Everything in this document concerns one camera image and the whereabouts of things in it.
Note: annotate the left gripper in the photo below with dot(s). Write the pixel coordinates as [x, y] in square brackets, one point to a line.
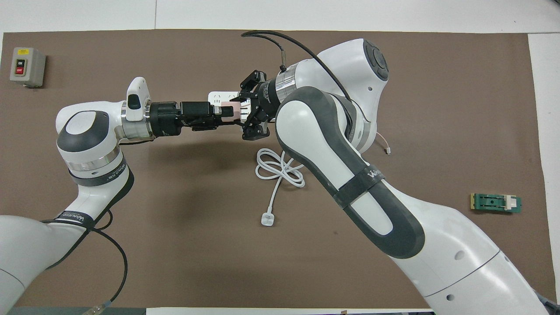
[165, 119]

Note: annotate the green circuit board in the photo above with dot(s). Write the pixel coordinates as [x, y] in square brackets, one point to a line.
[492, 202]

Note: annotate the grey switch box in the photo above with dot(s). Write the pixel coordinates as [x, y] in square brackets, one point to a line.
[33, 68]

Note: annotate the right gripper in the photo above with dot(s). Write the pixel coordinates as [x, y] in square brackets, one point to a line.
[267, 100]

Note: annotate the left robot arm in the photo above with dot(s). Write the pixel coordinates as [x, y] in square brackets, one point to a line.
[39, 245]

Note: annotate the white power strip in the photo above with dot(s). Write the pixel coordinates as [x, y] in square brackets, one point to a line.
[221, 95]

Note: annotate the pink charger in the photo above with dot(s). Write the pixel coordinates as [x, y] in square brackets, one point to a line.
[237, 114]

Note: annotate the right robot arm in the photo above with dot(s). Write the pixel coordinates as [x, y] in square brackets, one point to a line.
[332, 144]

